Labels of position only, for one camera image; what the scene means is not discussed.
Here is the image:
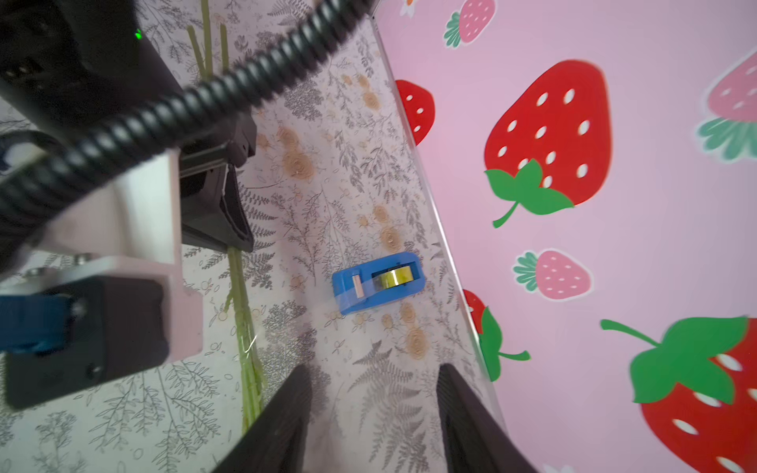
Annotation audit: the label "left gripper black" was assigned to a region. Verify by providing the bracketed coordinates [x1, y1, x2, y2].
[179, 114, 257, 253]

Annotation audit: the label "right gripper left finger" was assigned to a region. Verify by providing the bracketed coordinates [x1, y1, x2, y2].
[214, 365, 313, 473]

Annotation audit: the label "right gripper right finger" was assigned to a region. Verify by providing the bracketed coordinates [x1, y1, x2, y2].
[437, 364, 535, 473]

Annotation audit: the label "pink flower bouquet green stems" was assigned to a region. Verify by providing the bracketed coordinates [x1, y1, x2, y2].
[186, 0, 264, 434]

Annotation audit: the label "blue tape dispenser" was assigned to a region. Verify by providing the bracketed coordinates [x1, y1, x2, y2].
[332, 252, 426, 315]

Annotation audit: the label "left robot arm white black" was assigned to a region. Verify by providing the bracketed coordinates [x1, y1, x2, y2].
[1, 1, 373, 271]

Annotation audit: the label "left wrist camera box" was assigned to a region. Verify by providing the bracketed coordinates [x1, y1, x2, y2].
[1, 151, 203, 410]

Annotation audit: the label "right aluminium corner post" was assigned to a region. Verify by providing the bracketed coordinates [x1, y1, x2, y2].
[369, 8, 508, 435]

